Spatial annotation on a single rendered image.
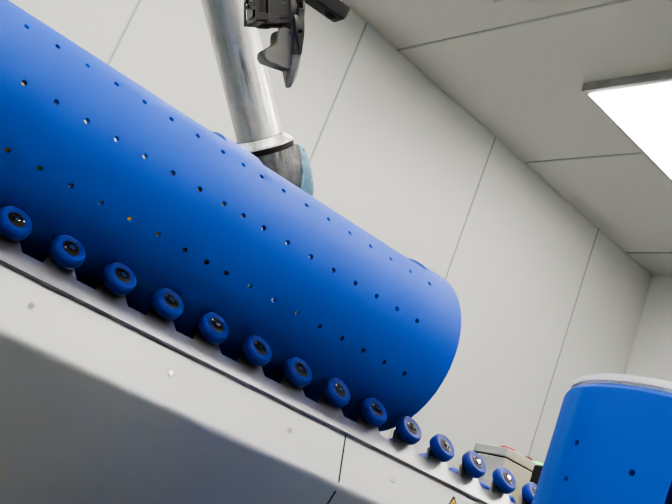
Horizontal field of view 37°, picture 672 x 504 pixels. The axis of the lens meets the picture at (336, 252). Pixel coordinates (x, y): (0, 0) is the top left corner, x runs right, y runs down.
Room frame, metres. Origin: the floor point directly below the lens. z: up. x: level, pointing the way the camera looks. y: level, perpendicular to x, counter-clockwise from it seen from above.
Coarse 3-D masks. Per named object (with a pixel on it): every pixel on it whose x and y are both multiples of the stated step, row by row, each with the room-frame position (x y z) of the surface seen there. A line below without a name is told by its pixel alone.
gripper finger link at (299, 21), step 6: (300, 6) 1.43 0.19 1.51; (300, 12) 1.42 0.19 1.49; (294, 18) 1.42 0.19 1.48; (300, 18) 1.42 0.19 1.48; (294, 24) 1.43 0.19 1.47; (300, 24) 1.42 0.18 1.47; (294, 30) 1.43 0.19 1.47; (300, 30) 1.43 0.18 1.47; (294, 36) 1.44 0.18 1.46; (300, 36) 1.43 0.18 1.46; (294, 42) 1.44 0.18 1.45; (300, 42) 1.44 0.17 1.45; (294, 48) 1.44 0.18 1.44; (300, 48) 1.44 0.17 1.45; (294, 54) 1.45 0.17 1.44; (300, 54) 1.45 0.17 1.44
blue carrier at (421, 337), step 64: (0, 64) 1.09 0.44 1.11; (64, 64) 1.14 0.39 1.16; (0, 128) 1.12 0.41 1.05; (64, 128) 1.14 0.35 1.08; (128, 128) 1.18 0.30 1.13; (192, 128) 1.26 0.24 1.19; (0, 192) 1.17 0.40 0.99; (64, 192) 1.18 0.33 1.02; (128, 192) 1.20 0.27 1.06; (192, 192) 1.24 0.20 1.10; (256, 192) 1.30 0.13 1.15; (128, 256) 1.26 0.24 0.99; (192, 256) 1.28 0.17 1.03; (256, 256) 1.31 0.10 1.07; (320, 256) 1.35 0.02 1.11; (384, 256) 1.44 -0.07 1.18; (192, 320) 1.36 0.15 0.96; (256, 320) 1.36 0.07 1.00; (320, 320) 1.39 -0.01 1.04; (384, 320) 1.43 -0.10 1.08; (448, 320) 1.50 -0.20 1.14; (320, 384) 1.48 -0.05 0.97; (384, 384) 1.49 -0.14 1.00
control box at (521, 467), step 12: (480, 444) 2.19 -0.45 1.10; (492, 456) 2.15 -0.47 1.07; (504, 456) 2.12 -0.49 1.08; (516, 456) 2.14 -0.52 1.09; (492, 468) 2.14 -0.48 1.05; (516, 468) 2.14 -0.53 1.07; (528, 468) 2.16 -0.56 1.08; (480, 480) 2.16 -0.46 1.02; (516, 480) 2.15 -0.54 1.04; (528, 480) 2.17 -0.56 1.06; (516, 492) 2.15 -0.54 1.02
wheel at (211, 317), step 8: (208, 312) 1.34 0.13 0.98; (200, 320) 1.33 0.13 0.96; (208, 320) 1.33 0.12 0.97; (216, 320) 1.34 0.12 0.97; (224, 320) 1.35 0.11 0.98; (200, 328) 1.33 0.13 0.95; (208, 328) 1.32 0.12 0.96; (216, 328) 1.33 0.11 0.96; (224, 328) 1.34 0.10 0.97; (208, 336) 1.32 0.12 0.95; (216, 336) 1.32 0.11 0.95; (224, 336) 1.33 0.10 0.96
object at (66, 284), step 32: (0, 256) 1.16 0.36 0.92; (64, 288) 1.21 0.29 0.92; (96, 288) 1.25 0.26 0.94; (128, 320) 1.26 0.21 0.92; (160, 320) 1.30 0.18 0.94; (192, 352) 1.31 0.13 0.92; (256, 384) 1.37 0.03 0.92; (288, 384) 1.42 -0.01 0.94; (320, 416) 1.43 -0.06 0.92; (384, 448) 1.50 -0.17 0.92; (448, 480) 1.57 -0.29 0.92
